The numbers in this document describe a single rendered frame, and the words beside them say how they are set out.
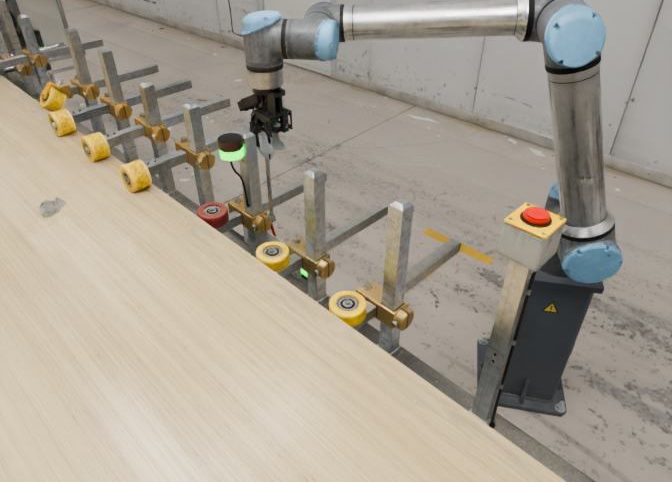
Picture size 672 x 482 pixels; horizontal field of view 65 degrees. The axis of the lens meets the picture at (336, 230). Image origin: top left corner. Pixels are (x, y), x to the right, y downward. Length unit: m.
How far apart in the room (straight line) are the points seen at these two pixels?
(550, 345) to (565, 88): 0.97
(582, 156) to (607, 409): 1.17
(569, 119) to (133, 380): 1.08
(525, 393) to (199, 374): 1.38
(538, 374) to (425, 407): 1.15
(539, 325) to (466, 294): 0.71
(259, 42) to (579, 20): 0.69
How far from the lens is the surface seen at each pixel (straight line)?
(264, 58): 1.30
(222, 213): 1.42
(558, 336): 1.95
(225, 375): 1.03
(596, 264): 1.57
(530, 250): 0.87
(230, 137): 1.34
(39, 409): 1.09
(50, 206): 1.60
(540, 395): 2.18
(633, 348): 2.57
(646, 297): 2.86
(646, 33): 3.61
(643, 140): 3.77
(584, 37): 1.28
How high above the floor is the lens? 1.69
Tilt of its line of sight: 36 degrees down
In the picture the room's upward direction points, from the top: straight up
